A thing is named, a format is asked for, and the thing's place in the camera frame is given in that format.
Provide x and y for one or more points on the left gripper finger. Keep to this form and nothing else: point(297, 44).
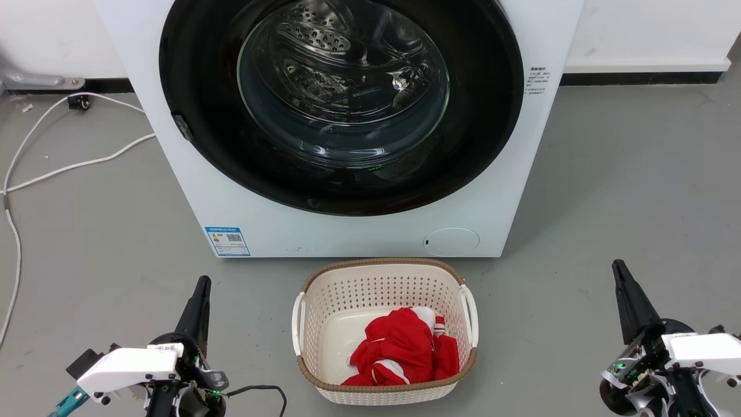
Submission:
point(190, 315)
point(206, 315)

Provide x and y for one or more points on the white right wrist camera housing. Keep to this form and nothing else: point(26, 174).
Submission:
point(706, 350)

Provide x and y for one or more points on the round black glass washer door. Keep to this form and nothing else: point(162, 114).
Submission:
point(474, 145)

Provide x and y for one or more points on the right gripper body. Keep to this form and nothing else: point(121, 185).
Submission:
point(642, 365)

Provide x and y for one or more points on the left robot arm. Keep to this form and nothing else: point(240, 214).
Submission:
point(173, 405)

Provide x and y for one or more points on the cream perforated laundry basket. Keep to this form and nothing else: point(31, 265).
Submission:
point(347, 295)

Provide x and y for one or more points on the round white filter cover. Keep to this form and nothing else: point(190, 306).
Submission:
point(451, 241)

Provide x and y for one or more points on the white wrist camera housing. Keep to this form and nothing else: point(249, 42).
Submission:
point(706, 350)
point(124, 370)

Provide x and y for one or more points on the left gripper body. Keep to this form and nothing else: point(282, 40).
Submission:
point(191, 370)

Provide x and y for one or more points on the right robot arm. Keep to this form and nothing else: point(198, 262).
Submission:
point(694, 397)

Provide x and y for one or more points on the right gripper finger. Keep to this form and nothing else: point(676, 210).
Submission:
point(647, 313)
point(625, 307)

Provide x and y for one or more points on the blue energy label sticker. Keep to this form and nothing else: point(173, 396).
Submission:
point(227, 241)

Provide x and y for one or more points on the teal connector on left arm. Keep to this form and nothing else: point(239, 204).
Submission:
point(68, 402)

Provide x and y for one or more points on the red and white garment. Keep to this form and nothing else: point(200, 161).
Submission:
point(402, 347)

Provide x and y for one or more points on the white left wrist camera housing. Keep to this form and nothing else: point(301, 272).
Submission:
point(124, 370)

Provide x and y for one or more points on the white front-load washing machine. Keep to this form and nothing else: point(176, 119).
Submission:
point(359, 234)

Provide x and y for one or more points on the small text warning sticker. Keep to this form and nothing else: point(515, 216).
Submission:
point(536, 84)

